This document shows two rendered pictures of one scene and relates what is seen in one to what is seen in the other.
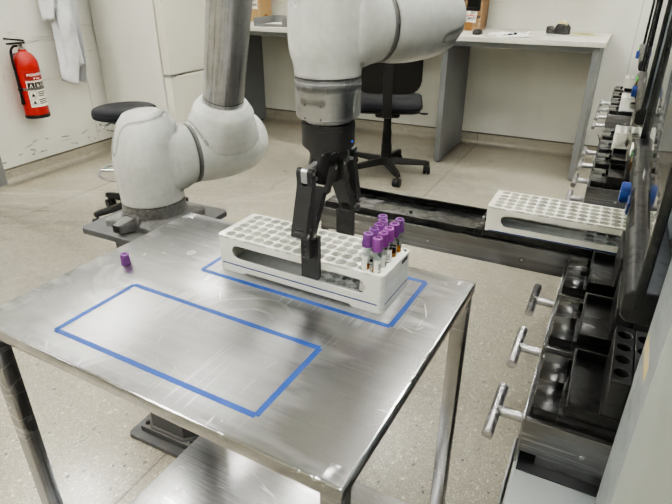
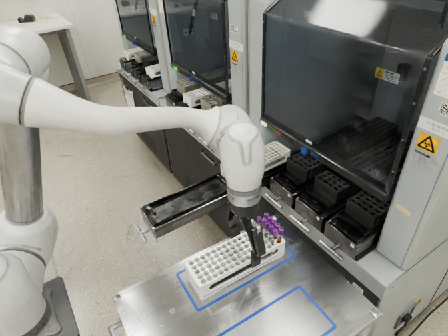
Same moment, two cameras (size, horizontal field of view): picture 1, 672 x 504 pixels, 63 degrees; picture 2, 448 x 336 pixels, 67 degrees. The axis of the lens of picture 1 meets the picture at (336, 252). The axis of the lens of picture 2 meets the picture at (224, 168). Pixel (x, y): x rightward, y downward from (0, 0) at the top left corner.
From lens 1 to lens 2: 0.86 m
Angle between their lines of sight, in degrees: 49
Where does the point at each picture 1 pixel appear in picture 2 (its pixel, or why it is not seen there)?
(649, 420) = (424, 225)
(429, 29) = not seen: hidden behind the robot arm
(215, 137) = (44, 240)
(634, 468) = (419, 237)
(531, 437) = (359, 249)
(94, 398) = not seen: outside the picture
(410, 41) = not seen: hidden behind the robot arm
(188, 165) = (41, 272)
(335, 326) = (285, 273)
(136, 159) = (18, 302)
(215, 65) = (29, 197)
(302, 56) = (252, 183)
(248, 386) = (315, 323)
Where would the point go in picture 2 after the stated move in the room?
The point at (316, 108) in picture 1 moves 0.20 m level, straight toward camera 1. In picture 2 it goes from (255, 199) to (335, 224)
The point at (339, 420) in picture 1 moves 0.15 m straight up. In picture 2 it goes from (347, 299) to (357, 264)
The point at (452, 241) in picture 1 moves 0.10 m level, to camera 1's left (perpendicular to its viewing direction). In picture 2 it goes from (225, 199) to (211, 216)
